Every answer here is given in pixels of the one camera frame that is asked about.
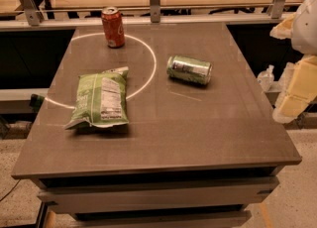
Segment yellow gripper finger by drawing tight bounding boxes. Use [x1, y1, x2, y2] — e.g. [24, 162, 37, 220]
[272, 56, 317, 124]

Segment green soda can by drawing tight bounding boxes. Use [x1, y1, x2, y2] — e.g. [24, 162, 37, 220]
[166, 56, 212, 85]

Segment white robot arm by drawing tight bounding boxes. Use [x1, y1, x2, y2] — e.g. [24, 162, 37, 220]
[269, 0, 317, 123]

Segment red soda can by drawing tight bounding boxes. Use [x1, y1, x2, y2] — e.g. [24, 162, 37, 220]
[101, 7, 125, 48]

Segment clear sanitizer bottle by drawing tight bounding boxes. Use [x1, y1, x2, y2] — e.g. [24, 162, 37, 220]
[257, 64, 274, 91]

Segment green chip bag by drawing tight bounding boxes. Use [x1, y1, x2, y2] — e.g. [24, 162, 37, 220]
[65, 66, 129, 129]

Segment green bottle at table edge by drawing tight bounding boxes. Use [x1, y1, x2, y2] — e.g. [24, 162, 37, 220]
[30, 94, 45, 111]

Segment left metal bracket post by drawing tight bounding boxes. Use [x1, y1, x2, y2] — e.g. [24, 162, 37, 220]
[19, 0, 43, 26]

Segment black floor cable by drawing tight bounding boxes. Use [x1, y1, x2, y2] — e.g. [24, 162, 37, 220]
[0, 178, 22, 203]

